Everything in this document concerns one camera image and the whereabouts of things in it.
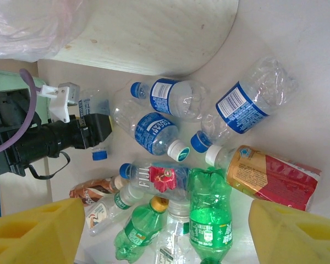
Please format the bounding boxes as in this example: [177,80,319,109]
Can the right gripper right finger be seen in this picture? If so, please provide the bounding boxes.
[249,199,330,264]

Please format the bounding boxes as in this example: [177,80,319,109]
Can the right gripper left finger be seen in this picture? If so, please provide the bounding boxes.
[0,197,86,264]

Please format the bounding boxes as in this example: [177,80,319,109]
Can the clear bottle blue label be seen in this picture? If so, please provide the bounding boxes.
[97,90,113,118]

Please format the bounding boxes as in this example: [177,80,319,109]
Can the large clear bottle white label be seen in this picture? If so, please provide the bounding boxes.
[78,87,112,162]

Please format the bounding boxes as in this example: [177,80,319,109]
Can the brown coffee bottle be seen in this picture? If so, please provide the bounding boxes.
[69,175,130,207]

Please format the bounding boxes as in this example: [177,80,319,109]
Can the red gold label bottle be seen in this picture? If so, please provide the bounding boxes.
[205,144,324,212]

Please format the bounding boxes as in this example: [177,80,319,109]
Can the clear bottle bird print label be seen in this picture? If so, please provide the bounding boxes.
[85,184,145,238]

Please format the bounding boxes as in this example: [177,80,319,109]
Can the Fiji water bottle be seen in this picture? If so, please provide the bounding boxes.
[118,161,193,203]

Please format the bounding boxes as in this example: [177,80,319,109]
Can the green bottle yellow cap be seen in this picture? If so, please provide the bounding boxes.
[114,195,170,261]
[188,166,234,264]

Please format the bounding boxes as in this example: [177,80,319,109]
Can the clear bottle green white label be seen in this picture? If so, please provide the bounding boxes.
[155,202,193,264]

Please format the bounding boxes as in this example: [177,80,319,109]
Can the blue capped blue label bottle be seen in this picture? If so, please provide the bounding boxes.
[190,56,298,154]
[130,78,212,123]

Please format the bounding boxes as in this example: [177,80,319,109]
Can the translucent bin liner bag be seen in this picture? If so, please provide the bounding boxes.
[0,0,91,63]

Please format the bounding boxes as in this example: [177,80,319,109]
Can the mint green case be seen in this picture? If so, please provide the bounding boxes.
[0,68,52,124]

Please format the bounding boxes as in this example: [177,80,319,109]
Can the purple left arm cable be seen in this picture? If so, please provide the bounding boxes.
[0,68,42,157]

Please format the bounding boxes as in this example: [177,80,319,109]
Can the thin black left gripper cable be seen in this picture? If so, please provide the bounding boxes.
[27,151,71,181]

